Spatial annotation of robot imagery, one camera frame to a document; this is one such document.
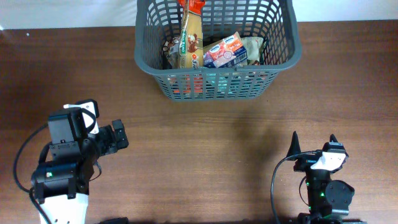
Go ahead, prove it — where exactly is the brown snack bag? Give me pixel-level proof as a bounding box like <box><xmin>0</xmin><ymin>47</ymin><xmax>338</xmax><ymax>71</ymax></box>
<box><xmin>162</xmin><ymin>37</ymin><xmax>180</xmax><ymax>70</ymax></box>

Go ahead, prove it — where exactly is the mint green bar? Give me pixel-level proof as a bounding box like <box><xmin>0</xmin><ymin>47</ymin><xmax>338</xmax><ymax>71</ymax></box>
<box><xmin>206</xmin><ymin>73</ymin><xmax>228</xmax><ymax>95</ymax></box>

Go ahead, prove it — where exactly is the green snack bag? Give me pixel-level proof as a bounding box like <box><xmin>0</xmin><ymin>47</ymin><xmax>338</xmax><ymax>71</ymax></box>
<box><xmin>242</xmin><ymin>37</ymin><xmax>266</xmax><ymax>65</ymax></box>

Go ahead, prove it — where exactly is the orange spaghetti packet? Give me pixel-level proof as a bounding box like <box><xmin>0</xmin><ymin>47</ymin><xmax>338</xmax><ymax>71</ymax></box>
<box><xmin>178</xmin><ymin>0</ymin><xmax>205</xmax><ymax>69</ymax></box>

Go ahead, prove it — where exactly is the Kleenex tissue multipack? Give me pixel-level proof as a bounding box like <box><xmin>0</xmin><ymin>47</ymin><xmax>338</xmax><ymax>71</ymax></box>
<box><xmin>203</xmin><ymin>32</ymin><xmax>248</xmax><ymax>68</ymax></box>

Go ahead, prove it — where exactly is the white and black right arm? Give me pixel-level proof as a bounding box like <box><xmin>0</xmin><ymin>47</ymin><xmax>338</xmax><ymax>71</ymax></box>
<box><xmin>287</xmin><ymin>132</ymin><xmax>363</xmax><ymax>224</ymax></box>

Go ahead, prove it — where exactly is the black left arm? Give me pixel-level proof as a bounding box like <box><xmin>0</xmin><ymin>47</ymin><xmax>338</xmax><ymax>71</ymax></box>
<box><xmin>29</xmin><ymin>107</ymin><xmax>129</xmax><ymax>223</ymax></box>

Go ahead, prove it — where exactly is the grey plastic lattice basket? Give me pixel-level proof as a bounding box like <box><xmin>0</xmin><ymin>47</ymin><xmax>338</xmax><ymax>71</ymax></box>
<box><xmin>134</xmin><ymin>0</ymin><xmax>302</xmax><ymax>101</ymax></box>

